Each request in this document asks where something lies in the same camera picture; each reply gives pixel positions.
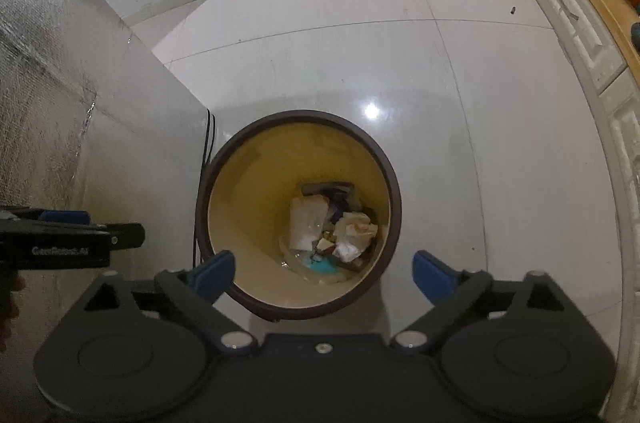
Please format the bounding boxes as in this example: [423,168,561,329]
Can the crumpled white paper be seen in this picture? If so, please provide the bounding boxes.
[333,210,378,262]

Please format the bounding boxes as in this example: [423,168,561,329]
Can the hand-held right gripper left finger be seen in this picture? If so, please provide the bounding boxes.
[82,250,261,354]

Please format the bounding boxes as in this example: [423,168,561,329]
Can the person's left hand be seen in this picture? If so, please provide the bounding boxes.
[0,275,27,354]

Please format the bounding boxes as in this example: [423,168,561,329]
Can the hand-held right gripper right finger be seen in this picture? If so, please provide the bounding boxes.
[390,249,566,354]

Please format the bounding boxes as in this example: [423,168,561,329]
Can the light blue plastic wrapper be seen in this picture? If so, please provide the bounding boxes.
[280,239,351,284]

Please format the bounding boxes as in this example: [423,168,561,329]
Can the white plastic wrapper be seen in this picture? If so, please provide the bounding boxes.
[289,196,332,252]

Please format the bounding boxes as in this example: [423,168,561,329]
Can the brown bin with yellow inside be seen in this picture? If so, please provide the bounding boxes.
[196,110,402,321]

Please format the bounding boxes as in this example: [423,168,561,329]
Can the silver foil panel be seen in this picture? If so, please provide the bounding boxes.
[0,0,212,289]

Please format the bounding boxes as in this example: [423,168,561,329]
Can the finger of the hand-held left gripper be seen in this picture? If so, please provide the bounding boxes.
[0,222,146,250]
[0,208,92,225]

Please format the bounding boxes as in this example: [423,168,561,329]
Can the cream cabinet with wooden top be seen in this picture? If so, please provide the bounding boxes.
[519,0,640,423]

